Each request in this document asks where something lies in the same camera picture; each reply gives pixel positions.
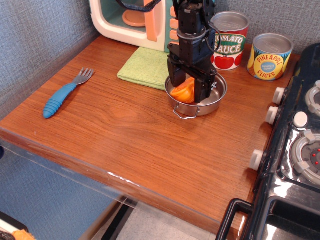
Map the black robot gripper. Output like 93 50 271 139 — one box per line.
167 27 217 104

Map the orange toy half fruit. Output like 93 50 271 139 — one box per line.
170 77 195 104

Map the green folded towel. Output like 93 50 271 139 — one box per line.
117 47 169 91

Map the small steel pot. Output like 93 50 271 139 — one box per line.
164 73 228 120

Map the teal toy microwave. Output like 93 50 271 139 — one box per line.
88 0 216 54

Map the tomato sauce toy can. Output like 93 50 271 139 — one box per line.
211 11 250 71

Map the pineapple slices toy can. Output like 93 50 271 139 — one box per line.
247 33 294 81

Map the orange microwave turntable plate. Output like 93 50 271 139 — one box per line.
122 10 146 28

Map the white stove knob middle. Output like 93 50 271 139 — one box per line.
265 106 279 125

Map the white stove knob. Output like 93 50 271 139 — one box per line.
272 87 286 105
265 106 279 125
249 149 264 171

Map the white stove knob rear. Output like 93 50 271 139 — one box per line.
272 87 286 105

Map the white stove knob front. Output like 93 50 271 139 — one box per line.
249 149 264 171

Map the white round stove button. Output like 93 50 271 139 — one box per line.
293 111 308 128

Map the grey rear stove burner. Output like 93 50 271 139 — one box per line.
305 80 320 117

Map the grey stove burner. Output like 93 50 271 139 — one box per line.
290 129 320 186
305 80 320 117

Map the grey front stove burner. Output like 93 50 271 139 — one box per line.
290 129 320 186

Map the black toy stove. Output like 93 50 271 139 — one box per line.
239 43 320 240

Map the orange fuzzy object corner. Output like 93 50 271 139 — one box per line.
12 229 35 240

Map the black oven door handle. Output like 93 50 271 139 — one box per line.
215 198 254 240

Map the blue handled toy fork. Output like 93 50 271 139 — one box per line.
43 67 94 119

